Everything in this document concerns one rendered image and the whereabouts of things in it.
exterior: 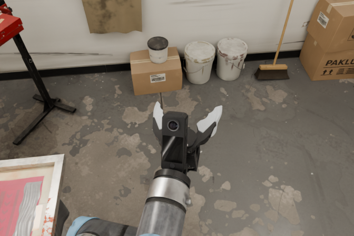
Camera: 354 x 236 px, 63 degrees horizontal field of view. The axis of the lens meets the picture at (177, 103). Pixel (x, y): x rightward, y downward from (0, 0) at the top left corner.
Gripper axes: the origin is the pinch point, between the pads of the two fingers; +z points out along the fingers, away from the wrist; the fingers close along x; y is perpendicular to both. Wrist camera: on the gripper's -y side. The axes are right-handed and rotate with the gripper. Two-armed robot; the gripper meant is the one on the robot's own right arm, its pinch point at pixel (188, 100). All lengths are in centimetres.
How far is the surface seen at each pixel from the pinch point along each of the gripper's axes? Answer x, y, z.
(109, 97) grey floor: -125, 152, 141
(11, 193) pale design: -86, 61, -5
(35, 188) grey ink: -76, 62, -1
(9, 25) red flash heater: -141, 38, 95
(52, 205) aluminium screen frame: -63, 61, -7
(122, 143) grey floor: -94, 156, 90
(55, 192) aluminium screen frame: -65, 60, -1
